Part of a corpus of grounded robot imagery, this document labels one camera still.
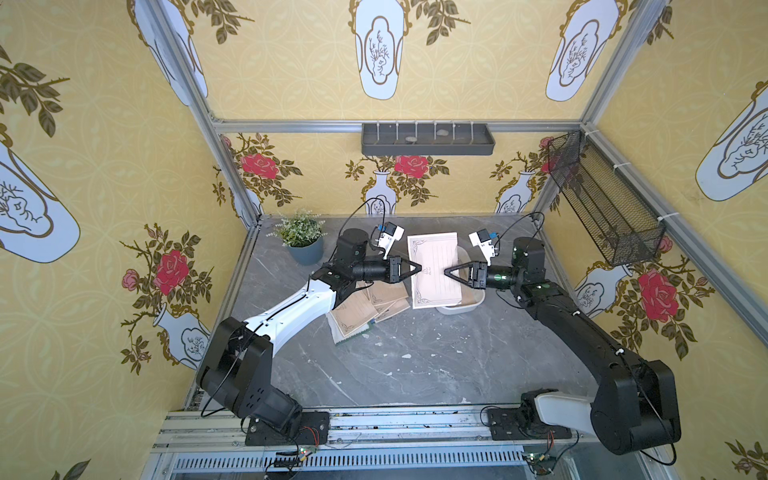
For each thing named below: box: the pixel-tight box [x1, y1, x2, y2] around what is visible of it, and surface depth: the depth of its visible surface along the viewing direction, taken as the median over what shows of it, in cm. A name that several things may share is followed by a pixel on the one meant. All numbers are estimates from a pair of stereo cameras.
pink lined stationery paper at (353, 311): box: [330, 290, 379, 337], surface depth 95 cm
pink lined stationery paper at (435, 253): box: [407, 232, 462, 309], surface depth 76 cm
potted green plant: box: [266, 210, 327, 266], surface depth 97 cm
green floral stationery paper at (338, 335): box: [326, 312, 369, 345], surface depth 92 cm
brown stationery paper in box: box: [356, 280, 408, 306], surface depth 97 cm
